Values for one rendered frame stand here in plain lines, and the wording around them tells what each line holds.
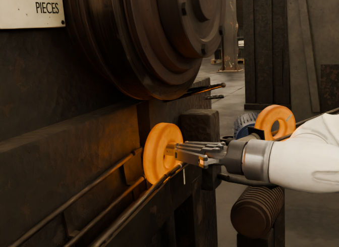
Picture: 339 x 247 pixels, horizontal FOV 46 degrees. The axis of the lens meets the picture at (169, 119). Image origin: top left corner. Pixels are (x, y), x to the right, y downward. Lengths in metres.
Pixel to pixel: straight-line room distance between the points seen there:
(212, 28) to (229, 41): 8.88
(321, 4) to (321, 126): 2.68
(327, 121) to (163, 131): 0.37
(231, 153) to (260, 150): 0.06
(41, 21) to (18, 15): 0.05
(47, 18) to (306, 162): 0.57
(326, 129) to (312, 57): 2.66
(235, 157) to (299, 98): 2.86
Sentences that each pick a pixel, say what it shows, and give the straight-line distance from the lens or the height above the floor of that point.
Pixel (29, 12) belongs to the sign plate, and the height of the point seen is 1.09.
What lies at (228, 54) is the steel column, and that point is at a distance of 9.87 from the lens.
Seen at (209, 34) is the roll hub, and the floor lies 1.02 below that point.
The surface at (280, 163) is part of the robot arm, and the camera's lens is 0.83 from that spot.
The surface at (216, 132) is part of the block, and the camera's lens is 1.20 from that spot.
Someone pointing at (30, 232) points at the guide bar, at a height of 0.73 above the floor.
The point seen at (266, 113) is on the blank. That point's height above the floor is 0.76.
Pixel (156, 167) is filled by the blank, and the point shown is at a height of 0.74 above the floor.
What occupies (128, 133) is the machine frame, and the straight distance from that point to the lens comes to 0.96.
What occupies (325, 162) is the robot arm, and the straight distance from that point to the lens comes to 0.83.
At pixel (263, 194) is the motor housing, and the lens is 1.28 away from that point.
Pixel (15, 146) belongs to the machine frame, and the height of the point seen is 0.87.
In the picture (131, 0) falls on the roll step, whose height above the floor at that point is 1.10.
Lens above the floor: 1.04
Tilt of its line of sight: 12 degrees down
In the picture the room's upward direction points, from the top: 4 degrees counter-clockwise
